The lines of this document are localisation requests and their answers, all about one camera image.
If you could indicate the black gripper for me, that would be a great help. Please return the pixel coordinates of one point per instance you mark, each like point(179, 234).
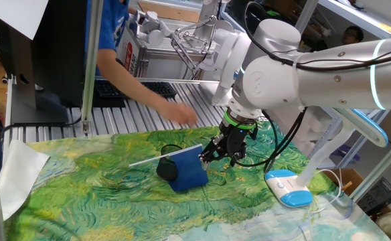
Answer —
point(237, 139)

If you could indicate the blue flag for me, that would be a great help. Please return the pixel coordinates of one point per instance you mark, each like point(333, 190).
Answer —
point(189, 170)

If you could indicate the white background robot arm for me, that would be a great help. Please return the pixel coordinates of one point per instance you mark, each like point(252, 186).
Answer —
point(152, 28)

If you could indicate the person's bare forearm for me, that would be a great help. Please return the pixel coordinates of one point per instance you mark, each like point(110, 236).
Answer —
point(125, 82)

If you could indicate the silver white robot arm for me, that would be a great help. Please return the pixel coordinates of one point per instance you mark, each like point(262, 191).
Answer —
point(332, 80)

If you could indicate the person's bare hand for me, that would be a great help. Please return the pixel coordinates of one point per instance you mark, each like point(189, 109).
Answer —
point(178, 114)

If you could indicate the black round base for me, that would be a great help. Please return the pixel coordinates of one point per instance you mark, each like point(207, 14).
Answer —
point(166, 171)

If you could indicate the white and blue desk lamp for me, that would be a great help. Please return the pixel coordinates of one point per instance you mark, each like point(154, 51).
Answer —
point(289, 190)

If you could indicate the white foam packaging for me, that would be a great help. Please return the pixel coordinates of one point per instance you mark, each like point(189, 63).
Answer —
point(302, 130)

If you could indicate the black keyboard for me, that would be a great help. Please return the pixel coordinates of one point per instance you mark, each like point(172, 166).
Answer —
point(158, 88)

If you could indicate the brown cardboard box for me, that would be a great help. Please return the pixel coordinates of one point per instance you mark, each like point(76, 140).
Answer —
point(347, 177)

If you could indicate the Van Gogh print tablecloth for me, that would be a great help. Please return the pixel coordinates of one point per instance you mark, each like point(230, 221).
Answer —
point(98, 201)

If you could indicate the metal case with red label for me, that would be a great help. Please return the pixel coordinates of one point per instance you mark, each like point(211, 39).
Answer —
point(128, 53)

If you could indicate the wooden board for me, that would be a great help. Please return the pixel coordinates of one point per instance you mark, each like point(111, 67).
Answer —
point(172, 12)

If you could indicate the person in blue shirt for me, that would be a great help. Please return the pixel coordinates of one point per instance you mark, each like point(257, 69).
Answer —
point(106, 26)

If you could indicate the person with glasses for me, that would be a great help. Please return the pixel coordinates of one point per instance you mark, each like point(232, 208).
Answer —
point(352, 35)

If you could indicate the white metal shelf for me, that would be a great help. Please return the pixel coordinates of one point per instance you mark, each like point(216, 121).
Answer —
point(359, 15)

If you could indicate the black computer monitor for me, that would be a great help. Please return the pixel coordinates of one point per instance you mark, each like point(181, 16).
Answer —
point(48, 50)

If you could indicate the white paper sheet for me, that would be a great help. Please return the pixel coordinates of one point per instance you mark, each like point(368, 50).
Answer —
point(11, 15)

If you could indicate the aluminium frame bar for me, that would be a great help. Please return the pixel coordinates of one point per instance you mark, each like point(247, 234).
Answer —
point(168, 80)

